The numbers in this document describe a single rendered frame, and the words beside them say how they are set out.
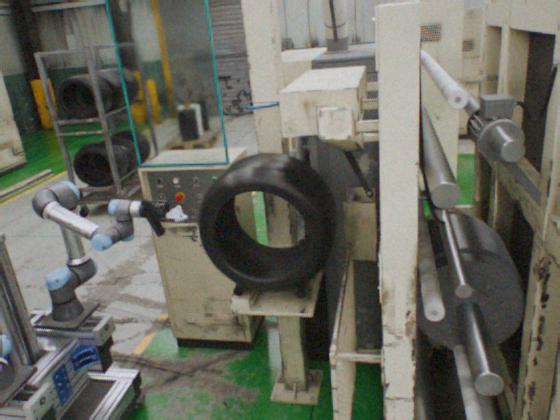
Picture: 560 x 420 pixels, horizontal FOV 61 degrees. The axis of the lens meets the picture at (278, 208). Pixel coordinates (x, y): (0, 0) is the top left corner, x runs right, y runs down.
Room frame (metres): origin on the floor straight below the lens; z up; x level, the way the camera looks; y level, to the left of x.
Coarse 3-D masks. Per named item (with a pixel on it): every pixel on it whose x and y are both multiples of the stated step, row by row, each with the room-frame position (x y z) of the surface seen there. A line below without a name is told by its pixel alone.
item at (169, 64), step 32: (128, 0) 2.68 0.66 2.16; (160, 0) 2.64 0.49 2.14; (192, 0) 2.59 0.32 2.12; (128, 32) 2.69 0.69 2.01; (160, 32) 2.64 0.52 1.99; (192, 32) 2.60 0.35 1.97; (128, 64) 2.69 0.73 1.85; (160, 64) 2.65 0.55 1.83; (192, 64) 2.61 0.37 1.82; (128, 96) 2.70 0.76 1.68; (160, 96) 2.66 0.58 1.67; (192, 96) 2.61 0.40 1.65; (160, 128) 2.67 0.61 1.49; (192, 128) 2.62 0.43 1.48; (224, 128) 2.58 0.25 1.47; (160, 160) 2.68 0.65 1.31; (192, 160) 2.63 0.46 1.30; (224, 160) 2.58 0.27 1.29
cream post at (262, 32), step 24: (264, 0) 2.14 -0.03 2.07; (264, 24) 2.14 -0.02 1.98; (264, 48) 2.14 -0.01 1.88; (264, 72) 2.15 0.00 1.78; (264, 96) 2.15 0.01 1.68; (264, 120) 2.15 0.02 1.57; (264, 144) 2.16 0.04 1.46; (288, 144) 2.23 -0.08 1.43; (264, 192) 2.16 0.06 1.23; (288, 216) 2.14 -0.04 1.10; (288, 240) 2.14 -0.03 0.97; (288, 336) 2.15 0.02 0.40; (288, 360) 2.15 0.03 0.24; (288, 384) 2.16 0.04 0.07
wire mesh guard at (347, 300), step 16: (352, 272) 2.07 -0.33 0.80; (352, 288) 2.04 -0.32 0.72; (352, 304) 1.99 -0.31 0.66; (336, 320) 1.40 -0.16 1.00; (352, 320) 1.94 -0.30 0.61; (336, 336) 1.31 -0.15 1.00; (352, 336) 1.90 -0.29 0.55; (336, 352) 1.31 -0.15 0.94; (352, 352) 1.91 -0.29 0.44; (336, 368) 1.23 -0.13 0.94; (352, 368) 1.85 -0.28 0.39; (336, 384) 1.22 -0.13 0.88; (352, 384) 1.81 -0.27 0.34; (336, 400) 1.22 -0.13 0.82; (352, 400) 1.73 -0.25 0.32; (336, 416) 1.22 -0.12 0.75
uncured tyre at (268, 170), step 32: (256, 160) 1.88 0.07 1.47; (288, 160) 1.90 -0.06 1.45; (224, 192) 1.79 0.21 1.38; (288, 192) 1.73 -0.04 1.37; (320, 192) 1.79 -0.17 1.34; (224, 224) 2.07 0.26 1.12; (320, 224) 1.71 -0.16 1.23; (224, 256) 1.82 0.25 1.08; (256, 256) 2.04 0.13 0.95; (288, 256) 2.01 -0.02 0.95; (320, 256) 1.71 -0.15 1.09; (256, 288) 1.77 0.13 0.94; (288, 288) 1.76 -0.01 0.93
